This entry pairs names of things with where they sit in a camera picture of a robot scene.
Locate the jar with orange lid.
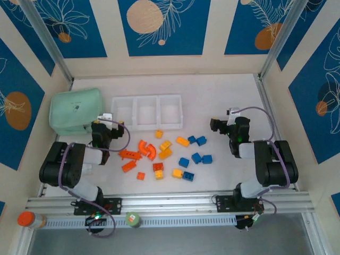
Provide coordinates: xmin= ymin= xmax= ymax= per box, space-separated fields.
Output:
xmin=17 ymin=211 xmax=47 ymax=229

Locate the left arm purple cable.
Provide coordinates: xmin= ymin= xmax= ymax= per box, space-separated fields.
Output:
xmin=58 ymin=118 xmax=131 ymax=238

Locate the yellow-orange lego brick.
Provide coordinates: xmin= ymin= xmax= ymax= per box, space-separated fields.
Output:
xmin=158 ymin=148 xmax=173 ymax=160

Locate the white slotted cable duct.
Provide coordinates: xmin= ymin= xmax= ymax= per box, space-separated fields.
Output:
xmin=44 ymin=215 xmax=237 ymax=230

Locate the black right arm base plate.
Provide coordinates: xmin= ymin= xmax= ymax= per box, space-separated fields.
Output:
xmin=215 ymin=194 xmax=265 ymax=213

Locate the orange long pinned lego piece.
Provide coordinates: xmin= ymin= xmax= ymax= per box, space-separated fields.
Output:
xmin=118 ymin=149 xmax=143 ymax=161

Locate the green tape roll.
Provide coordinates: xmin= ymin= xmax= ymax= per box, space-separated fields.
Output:
xmin=125 ymin=211 xmax=143 ymax=228

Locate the white three-compartment plastic tray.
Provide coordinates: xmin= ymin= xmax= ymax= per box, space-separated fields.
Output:
xmin=110 ymin=93 xmax=184 ymax=133

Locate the aluminium frame post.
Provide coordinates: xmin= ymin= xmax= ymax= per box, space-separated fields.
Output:
xmin=258 ymin=0 xmax=311 ymax=80
xmin=19 ymin=0 xmax=74 ymax=83

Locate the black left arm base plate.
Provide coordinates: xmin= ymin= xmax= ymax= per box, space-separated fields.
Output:
xmin=73 ymin=198 xmax=123 ymax=216

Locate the aluminium mounting rail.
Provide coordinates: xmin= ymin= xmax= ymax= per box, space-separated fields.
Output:
xmin=25 ymin=190 xmax=312 ymax=213

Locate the mint green fabric pouch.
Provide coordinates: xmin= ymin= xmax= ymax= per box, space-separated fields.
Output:
xmin=49 ymin=87 xmax=106 ymax=137

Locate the aluminium table side rail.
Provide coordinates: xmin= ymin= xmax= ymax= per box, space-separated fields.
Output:
xmin=252 ymin=73 xmax=300 ymax=191
xmin=38 ymin=79 xmax=74 ymax=198

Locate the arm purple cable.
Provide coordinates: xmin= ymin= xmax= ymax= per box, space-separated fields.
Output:
xmin=231 ymin=106 xmax=291 ymax=215
xmin=58 ymin=118 xmax=131 ymax=238

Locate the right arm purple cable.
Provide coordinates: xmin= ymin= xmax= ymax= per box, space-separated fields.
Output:
xmin=231 ymin=106 xmax=291 ymax=215

